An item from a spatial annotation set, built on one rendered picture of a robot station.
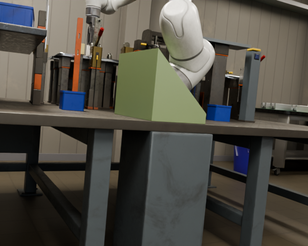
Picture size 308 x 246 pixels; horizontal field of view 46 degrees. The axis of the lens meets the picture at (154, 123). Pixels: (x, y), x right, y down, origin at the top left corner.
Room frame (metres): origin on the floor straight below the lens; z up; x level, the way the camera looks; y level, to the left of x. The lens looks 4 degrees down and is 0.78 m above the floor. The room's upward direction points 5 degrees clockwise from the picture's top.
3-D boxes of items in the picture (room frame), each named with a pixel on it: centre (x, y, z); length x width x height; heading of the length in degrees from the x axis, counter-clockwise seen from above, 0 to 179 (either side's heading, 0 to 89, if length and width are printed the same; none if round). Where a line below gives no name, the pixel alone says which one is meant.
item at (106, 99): (2.26, 0.31, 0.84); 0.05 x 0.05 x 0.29; 23
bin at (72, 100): (1.74, 0.40, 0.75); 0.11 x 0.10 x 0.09; 113
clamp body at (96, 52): (2.05, 0.36, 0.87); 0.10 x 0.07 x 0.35; 23
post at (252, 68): (2.28, -0.58, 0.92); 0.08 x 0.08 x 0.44; 23
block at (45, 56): (2.12, 0.68, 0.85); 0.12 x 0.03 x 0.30; 23
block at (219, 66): (2.18, -0.34, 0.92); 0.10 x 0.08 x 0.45; 113
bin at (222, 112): (2.07, -0.37, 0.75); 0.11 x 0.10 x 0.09; 113
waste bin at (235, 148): (4.06, -1.11, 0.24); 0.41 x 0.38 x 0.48; 26
